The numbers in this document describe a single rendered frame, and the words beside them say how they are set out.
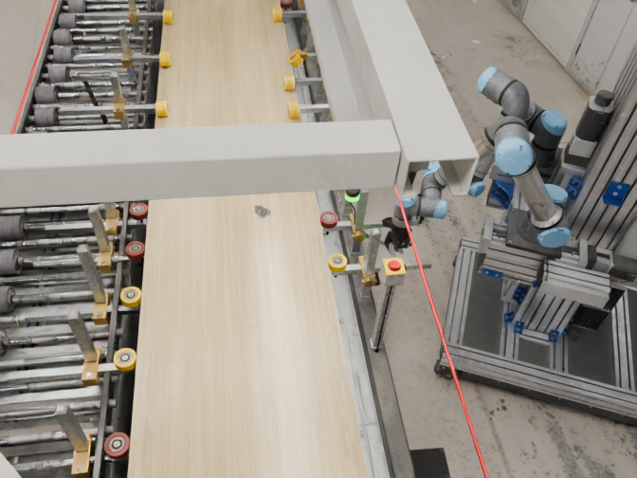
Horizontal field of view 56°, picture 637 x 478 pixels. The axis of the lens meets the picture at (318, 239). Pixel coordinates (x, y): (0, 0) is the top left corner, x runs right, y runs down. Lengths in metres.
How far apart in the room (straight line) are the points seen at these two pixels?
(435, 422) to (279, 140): 2.72
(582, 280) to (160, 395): 1.70
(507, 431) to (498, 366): 0.33
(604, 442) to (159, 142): 3.10
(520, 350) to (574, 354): 0.28
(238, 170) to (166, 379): 1.71
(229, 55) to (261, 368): 2.08
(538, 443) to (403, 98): 2.80
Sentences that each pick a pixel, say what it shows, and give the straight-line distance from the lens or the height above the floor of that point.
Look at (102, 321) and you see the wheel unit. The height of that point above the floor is 0.82.
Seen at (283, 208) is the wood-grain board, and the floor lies 0.90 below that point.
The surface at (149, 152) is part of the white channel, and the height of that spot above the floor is 2.46.
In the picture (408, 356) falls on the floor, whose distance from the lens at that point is 3.35.
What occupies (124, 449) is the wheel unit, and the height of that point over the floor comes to 0.91.
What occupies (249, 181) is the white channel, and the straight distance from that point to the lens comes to 0.57.
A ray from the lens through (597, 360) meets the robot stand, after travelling 3.43.
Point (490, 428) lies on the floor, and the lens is 3.27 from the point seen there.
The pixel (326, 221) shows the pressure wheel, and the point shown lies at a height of 0.91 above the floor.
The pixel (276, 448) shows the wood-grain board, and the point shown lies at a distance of 2.08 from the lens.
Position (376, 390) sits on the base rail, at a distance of 2.42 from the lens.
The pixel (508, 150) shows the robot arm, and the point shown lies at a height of 1.58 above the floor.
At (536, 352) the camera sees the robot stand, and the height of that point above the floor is 0.21.
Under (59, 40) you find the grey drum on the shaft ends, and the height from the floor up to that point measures 0.83.
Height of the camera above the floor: 2.82
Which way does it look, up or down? 48 degrees down
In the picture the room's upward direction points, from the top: 5 degrees clockwise
